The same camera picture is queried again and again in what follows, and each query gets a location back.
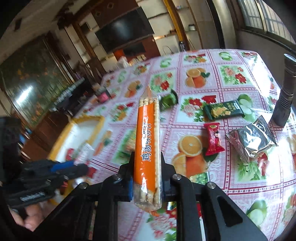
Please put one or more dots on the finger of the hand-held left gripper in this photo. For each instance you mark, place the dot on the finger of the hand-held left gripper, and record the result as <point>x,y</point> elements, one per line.
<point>56,180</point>
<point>67,167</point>

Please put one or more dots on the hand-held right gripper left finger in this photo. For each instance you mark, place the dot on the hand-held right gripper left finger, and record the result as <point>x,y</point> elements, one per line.
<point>129,188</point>

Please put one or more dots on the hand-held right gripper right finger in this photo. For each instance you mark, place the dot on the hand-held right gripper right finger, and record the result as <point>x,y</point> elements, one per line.
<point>163,187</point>

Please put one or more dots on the metal flashlight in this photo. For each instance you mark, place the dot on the metal flashlight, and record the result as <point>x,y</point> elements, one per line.
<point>285,92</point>

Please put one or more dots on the red snack packet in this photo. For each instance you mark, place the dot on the red snack packet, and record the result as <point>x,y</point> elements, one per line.
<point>213,139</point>

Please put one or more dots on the person's left hand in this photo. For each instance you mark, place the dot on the person's left hand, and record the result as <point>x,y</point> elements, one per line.
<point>30,217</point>

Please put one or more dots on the yellow cardboard box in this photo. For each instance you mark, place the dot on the yellow cardboard box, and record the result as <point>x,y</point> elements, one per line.
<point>78,134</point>

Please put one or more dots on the metal thermos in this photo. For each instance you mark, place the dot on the metal thermos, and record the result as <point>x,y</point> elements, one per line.
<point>182,46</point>

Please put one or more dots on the row of mahjong tiles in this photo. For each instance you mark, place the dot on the row of mahjong tiles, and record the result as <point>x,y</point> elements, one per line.
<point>71,89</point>

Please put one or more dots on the metal pot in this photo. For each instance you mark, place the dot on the metal pot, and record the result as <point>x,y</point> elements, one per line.
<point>192,27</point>

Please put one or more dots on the barred window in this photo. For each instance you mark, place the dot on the barred window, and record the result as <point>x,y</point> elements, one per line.
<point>268,16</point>

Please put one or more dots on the green snack packet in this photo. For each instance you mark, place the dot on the green snack packet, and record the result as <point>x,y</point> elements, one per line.
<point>169,100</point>

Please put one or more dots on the black television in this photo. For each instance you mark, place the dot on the black television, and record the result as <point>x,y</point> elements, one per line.
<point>124,29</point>

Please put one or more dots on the white plastic bag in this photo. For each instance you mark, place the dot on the white plastic bag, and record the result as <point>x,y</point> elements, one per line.
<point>123,62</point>

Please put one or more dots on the orange cracker pack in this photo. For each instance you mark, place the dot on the orange cracker pack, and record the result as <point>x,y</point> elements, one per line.
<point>146,148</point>

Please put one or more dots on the dark red jar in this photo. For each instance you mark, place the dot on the dark red jar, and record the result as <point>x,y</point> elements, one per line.
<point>103,96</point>

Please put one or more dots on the flower wall painting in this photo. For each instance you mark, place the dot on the flower wall painting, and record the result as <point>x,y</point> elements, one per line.
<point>34,88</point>

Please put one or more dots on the tower air conditioner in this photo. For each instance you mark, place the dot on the tower air conditioner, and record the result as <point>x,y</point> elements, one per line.
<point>216,23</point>

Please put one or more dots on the dark wooden chair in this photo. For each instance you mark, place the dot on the dark wooden chair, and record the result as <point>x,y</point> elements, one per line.
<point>96,66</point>

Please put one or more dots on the silver foil snack packet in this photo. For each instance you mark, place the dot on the silver foil snack packet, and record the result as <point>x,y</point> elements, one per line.
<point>252,141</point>

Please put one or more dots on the dark green cracker packet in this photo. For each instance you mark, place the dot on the dark green cracker packet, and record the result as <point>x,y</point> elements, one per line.
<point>223,110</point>

